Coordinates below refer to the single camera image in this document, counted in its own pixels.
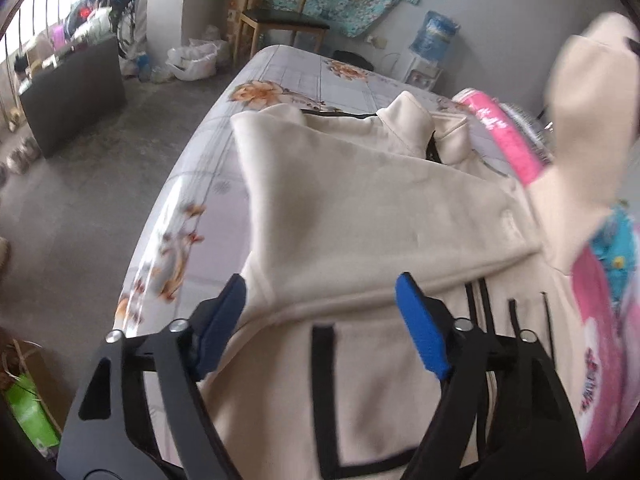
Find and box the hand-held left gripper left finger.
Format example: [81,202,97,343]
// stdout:
[56,274,248,480]

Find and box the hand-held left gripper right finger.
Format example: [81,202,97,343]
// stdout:
[394,272,587,480]

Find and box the cream jacket with black trim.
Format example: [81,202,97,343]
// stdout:
[202,10,640,480]

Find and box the pile of colourful clothes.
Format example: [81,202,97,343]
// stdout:
[62,0,140,45]

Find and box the pink printed blanket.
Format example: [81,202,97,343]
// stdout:
[452,87,640,467]

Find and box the blue water bottle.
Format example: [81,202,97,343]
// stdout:
[412,10,461,64]

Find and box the teal patterned cloth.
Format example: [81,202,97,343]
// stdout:
[589,205,640,307]

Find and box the white water dispenser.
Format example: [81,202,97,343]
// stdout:
[400,52,444,92]

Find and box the bed with floral sheet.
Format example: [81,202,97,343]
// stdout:
[114,44,551,466]

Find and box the white plastic bag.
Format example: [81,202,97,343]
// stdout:
[165,40,222,82]

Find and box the dark cabinet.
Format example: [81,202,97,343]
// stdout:
[19,35,126,158]

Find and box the wooden chair with dark seat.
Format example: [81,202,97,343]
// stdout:
[235,0,331,56]

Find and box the metal railing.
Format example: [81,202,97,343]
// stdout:
[0,0,103,126]

